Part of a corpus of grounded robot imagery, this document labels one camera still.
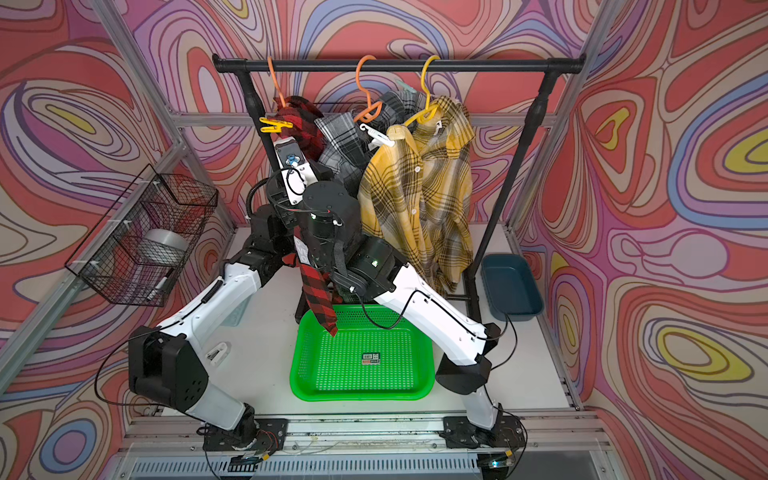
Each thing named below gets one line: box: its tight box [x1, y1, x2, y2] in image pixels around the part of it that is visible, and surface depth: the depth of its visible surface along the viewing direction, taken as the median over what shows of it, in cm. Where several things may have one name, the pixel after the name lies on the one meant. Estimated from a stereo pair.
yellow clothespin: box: [259, 117, 293, 133], surface depth 53 cm
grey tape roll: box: [140, 228, 190, 266], surface depth 74 cm
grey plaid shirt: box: [314, 90, 425, 197], surface depth 56 cm
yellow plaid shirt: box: [358, 98, 475, 294], surface depth 63 cm
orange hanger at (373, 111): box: [354, 55, 383, 123], surface depth 60 cm
